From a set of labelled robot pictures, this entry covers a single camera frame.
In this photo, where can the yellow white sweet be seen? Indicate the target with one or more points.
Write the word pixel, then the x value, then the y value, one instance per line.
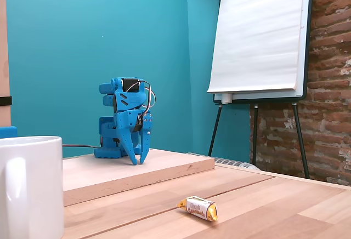
pixel 198 207

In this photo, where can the white ceramic mug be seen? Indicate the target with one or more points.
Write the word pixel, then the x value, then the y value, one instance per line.
pixel 30 189

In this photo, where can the light wooden base board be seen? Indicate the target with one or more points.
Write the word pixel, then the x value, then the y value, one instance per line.
pixel 96 173

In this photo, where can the white radiator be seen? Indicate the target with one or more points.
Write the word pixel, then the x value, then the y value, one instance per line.
pixel 241 164

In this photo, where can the tall wooden panel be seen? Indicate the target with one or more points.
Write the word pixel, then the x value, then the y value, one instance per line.
pixel 3 44

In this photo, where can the white flipchart paper pad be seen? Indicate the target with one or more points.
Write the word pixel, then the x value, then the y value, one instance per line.
pixel 255 36

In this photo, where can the flipchart easel with legs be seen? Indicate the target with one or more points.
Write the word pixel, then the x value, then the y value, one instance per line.
pixel 308 58

